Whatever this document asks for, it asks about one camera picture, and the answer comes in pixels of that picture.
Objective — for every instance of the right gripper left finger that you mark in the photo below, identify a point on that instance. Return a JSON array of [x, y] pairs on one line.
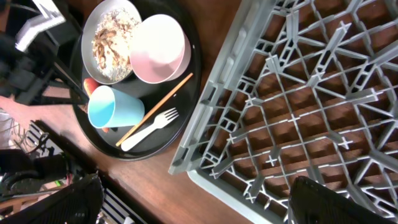
[[80, 202]]

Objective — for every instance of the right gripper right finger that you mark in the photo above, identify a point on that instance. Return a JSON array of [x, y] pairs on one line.
[[311, 202]]

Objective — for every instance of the light blue cup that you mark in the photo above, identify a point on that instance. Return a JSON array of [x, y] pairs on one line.
[[111, 108]]

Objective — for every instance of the pink bowl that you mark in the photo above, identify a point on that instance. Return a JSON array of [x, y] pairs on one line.
[[160, 50]]

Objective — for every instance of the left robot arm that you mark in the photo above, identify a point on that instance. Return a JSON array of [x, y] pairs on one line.
[[37, 47]]

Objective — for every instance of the grey dishwasher rack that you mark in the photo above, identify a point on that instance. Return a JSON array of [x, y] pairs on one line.
[[300, 87]]

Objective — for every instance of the round black serving tray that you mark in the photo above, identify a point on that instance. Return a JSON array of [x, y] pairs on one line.
[[184, 100]]

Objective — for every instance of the wooden chopstick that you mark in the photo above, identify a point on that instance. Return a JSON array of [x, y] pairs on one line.
[[154, 109]]

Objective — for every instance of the white plastic fork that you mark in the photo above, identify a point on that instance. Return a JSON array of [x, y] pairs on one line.
[[160, 121]]

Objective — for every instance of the orange carrot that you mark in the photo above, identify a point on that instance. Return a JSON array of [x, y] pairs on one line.
[[90, 85]]

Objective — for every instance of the grey plate with rice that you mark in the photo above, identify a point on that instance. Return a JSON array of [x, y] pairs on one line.
[[107, 39]]

